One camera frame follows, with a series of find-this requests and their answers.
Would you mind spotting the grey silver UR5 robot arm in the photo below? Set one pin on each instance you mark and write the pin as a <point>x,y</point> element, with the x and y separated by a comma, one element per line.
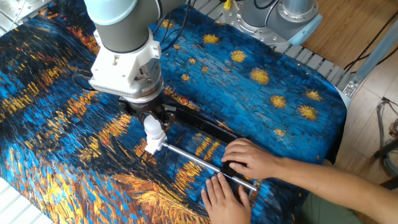
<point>124,25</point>

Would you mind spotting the dark furniture leg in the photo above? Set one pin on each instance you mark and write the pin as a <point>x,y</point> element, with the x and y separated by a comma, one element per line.
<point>385,149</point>

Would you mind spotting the aluminium frame post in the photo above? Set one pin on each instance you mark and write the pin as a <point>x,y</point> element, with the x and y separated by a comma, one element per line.
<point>373,59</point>

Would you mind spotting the person's left hand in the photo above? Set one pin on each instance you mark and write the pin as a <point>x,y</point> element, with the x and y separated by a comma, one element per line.
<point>225,205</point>

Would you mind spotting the person's right hand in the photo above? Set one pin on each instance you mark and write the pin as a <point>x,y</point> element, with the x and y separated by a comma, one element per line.
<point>255,158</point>

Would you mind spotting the yellow plastic clip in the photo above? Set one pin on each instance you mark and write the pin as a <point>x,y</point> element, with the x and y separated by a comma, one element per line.
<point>227,3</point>

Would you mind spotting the starry night painted tablecloth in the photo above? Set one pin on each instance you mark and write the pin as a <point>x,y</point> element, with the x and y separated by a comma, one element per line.
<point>248,93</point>

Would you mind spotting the green trousers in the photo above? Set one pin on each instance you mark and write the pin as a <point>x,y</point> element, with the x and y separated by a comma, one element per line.
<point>326,211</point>

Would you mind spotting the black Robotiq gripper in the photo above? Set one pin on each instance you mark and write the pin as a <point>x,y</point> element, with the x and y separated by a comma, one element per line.
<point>146,109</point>

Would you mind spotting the person's right forearm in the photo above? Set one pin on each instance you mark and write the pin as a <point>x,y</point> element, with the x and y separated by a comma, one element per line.
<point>342,186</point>

